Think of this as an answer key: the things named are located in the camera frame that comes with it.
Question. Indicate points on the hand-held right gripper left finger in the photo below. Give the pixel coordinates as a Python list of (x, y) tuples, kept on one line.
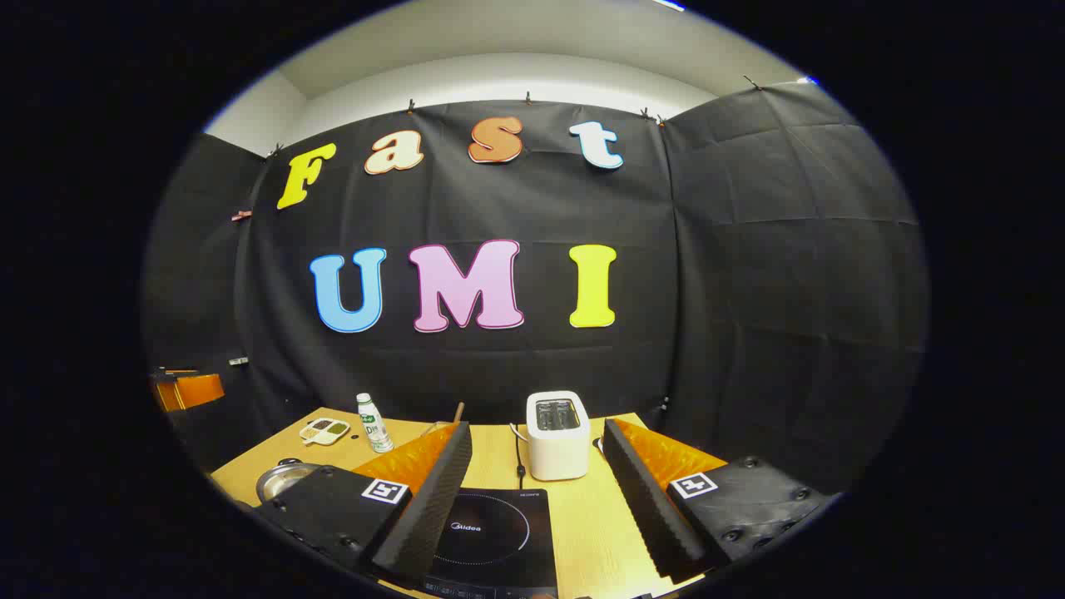
[(433, 499)]

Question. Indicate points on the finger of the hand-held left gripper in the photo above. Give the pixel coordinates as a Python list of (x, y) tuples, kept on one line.
[(191, 391)]

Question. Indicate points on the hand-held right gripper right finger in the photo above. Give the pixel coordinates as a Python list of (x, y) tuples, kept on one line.
[(645, 499)]

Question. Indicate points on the black induction cooktop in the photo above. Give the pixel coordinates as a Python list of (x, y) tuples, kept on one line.
[(499, 532)]

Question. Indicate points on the stainless steel pot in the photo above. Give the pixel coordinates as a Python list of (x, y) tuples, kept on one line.
[(279, 481)]

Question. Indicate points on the white drink bottle green label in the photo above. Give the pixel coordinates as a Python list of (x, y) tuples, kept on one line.
[(376, 428)]

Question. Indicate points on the white toaster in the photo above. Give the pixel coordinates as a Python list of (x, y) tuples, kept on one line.
[(557, 449)]

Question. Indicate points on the white divided bean dish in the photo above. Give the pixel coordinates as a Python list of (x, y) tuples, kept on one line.
[(324, 431)]

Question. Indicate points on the black backdrop cloth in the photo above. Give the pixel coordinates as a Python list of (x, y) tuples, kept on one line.
[(749, 291)]

